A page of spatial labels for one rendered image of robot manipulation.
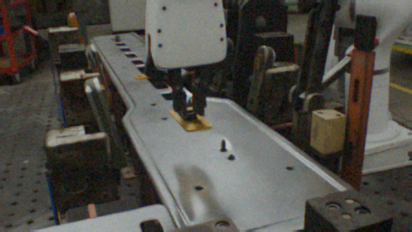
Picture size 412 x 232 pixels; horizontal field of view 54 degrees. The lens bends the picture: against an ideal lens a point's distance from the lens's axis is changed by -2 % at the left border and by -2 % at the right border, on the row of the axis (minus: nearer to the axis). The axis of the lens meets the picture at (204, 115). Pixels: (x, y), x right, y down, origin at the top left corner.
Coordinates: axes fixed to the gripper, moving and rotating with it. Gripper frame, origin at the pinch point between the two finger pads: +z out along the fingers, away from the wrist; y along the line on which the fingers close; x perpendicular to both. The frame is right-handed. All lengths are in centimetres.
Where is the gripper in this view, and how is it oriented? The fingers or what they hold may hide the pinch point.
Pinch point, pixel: (189, 100)
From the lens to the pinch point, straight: 57.2
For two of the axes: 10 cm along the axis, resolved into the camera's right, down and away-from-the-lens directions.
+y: -9.3, 1.5, -3.2
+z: 0.3, 9.3, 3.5
